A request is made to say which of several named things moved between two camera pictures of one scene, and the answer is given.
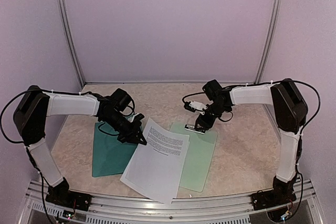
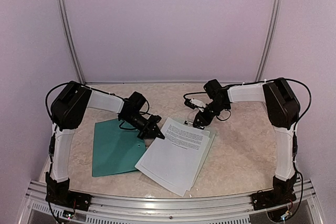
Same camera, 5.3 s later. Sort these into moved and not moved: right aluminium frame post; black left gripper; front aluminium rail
Moved: black left gripper
Not moved: front aluminium rail; right aluminium frame post
